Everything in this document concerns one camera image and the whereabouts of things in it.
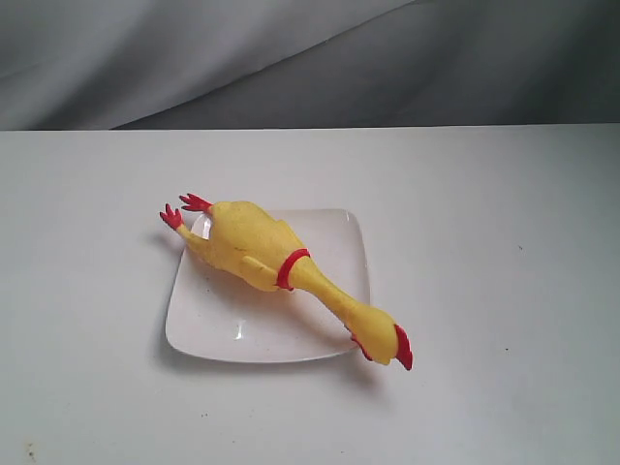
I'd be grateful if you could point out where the yellow rubber chicken toy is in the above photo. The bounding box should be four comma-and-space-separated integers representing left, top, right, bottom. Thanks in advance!
159, 193, 414, 370

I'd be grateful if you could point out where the grey backdrop cloth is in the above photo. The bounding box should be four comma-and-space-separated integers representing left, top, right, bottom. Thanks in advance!
1, 1, 619, 131

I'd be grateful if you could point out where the white square plate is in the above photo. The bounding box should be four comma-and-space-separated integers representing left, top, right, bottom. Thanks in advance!
165, 208, 371, 363

